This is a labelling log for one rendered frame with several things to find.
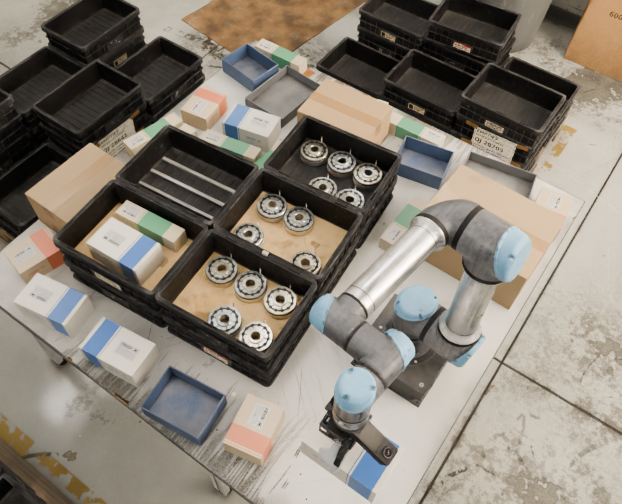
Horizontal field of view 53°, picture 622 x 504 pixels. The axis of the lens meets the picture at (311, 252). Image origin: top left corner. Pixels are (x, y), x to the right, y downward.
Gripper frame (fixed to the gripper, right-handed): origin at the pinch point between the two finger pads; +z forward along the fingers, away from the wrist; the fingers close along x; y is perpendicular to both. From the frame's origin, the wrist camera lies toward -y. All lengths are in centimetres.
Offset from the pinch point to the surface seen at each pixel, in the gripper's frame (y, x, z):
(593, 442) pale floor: -68, -92, 111
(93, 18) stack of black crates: 239, -127, 61
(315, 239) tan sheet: 51, -59, 28
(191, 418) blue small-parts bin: 48, 9, 40
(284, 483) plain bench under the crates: 14.5, 7.7, 40.6
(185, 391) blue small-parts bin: 55, 4, 40
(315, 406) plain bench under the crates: 20.3, -16.0, 40.7
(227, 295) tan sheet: 61, -25, 28
